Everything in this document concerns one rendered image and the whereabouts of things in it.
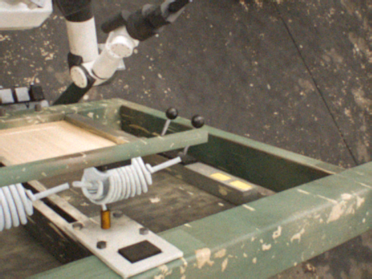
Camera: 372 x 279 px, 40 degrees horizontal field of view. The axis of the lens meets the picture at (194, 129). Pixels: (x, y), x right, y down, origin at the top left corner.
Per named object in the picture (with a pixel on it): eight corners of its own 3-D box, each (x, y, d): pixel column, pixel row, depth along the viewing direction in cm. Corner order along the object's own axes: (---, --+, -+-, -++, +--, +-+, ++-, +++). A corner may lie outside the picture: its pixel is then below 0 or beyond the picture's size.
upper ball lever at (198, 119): (181, 161, 138) (200, 116, 139) (190, 164, 135) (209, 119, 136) (171, 157, 136) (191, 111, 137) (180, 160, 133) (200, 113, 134)
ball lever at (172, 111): (156, 150, 147) (175, 108, 148) (164, 153, 144) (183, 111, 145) (147, 146, 145) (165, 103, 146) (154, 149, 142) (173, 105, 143)
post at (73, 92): (43, 123, 277) (96, 67, 218) (46, 134, 276) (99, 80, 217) (32, 125, 273) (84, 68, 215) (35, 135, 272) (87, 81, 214)
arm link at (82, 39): (64, 80, 174) (54, 19, 161) (93, 66, 182) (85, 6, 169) (86, 91, 168) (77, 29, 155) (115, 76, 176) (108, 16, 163)
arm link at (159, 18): (191, 12, 146) (162, 28, 153) (173, -16, 143) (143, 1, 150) (174, 32, 137) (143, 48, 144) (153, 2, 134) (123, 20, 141)
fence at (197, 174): (77, 123, 190) (76, 113, 189) (257, 202, 119) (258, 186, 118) (64, 125, 187) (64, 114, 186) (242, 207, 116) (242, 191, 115)
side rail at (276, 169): (134, 128, 207) (133, 102, 204) (372, 219, 124) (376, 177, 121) (121, 130, 203) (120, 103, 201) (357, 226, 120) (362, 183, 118)
